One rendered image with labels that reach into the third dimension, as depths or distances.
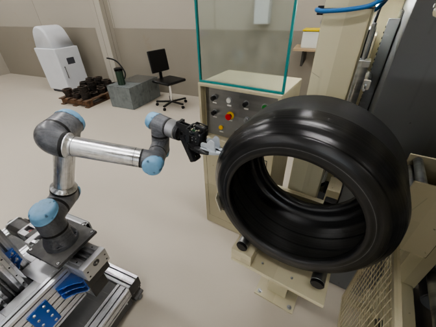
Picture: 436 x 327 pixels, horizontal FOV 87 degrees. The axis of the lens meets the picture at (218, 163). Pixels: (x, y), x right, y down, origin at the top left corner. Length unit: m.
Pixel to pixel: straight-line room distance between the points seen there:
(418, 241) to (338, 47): 0.73
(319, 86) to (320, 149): 0.38
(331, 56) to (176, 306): 1.67
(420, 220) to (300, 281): 0.46
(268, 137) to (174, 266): 1.56
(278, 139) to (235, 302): 1.42
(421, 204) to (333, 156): 0.49
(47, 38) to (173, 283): 5.82
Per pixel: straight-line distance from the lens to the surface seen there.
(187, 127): 0.85
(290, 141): 0.58
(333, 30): 0.88
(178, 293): 1.88
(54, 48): 6.61
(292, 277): 1.02
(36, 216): 1.27
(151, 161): 0.87
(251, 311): 1.81
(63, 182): 1.28
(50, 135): 1.00
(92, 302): 1.78
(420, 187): 0.97
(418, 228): 1.07
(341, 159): 0.57
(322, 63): 0.89
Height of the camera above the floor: 1.67
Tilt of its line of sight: 35 degrees down
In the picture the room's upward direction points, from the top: 1 degrees counter-clockwise
